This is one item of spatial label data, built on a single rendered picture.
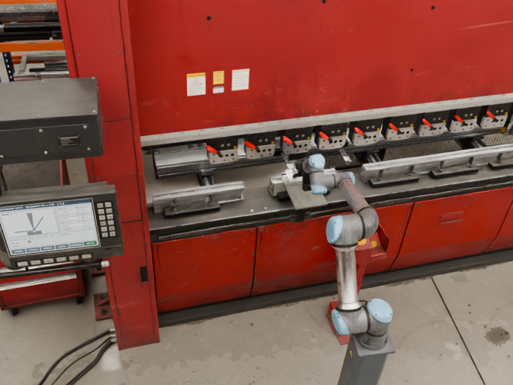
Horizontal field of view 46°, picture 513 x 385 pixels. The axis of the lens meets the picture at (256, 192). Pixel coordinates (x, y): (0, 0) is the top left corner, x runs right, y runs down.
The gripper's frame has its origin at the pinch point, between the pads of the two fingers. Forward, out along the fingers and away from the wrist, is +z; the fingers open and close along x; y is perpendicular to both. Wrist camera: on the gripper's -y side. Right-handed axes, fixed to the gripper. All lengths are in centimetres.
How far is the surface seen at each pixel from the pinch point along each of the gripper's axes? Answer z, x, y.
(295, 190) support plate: 0.5, 3.4, -6.6
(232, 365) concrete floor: 54, 45, -98
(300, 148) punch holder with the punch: -9.0, -0.8, 14.1
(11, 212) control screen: -72, 136, -8
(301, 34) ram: -59, 5, 57
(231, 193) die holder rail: 13.0, 35.7, -1.7
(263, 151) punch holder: -9.2, 19.4, 15.0
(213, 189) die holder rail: 12.2, 45.5, 2.1
